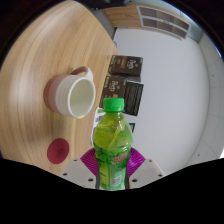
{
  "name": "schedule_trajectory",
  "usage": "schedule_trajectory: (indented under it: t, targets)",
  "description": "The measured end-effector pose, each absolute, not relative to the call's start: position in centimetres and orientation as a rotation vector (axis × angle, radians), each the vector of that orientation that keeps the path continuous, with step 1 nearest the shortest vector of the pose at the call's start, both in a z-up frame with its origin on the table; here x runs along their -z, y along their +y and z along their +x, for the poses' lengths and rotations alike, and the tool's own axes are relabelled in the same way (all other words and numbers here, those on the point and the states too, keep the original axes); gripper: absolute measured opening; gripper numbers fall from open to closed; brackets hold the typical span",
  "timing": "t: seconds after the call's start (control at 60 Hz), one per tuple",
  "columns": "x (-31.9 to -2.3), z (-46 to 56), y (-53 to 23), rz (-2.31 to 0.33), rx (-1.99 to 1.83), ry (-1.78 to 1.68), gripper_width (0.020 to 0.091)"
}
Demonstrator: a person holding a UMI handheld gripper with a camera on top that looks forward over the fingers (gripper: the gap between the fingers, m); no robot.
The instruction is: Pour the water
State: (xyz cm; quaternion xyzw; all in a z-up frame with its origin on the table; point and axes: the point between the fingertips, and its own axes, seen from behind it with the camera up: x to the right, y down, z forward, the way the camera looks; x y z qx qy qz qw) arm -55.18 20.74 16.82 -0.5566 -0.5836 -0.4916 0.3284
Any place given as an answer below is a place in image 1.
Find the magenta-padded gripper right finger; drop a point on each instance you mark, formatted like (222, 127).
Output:
(146, 171)

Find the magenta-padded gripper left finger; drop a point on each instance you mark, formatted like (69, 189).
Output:
(78, 173)

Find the green drink bottle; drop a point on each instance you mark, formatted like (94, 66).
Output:
(112, 150)

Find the flat round red coaster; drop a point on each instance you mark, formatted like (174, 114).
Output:
(58, 151)

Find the white and pink ribbed mug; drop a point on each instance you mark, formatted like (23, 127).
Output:
(68, 95)

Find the brown box with label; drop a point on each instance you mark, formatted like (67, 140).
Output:
(113, 88)

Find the small dark brown box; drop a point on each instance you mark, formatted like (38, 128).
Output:
(126, 65)

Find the wooden shelf cabinet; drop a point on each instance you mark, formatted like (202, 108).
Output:
(150, 18)

